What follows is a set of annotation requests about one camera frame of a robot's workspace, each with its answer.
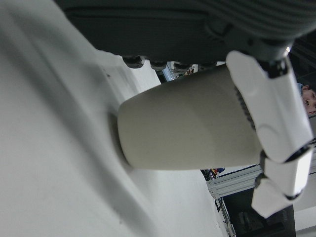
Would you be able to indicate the seated person in blue shirt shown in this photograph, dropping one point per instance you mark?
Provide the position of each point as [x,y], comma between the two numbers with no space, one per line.
[309,98]

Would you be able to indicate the aluminium profile beam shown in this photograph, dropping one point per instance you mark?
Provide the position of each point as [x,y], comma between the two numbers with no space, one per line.
[234,184]

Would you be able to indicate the black monitor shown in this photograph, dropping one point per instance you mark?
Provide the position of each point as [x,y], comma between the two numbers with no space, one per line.
[247,217]

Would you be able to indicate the white paper cup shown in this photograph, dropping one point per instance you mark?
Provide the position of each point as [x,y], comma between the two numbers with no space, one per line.
[172,123]

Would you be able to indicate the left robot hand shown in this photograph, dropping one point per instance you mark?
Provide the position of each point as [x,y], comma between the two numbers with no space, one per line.
[160,29]

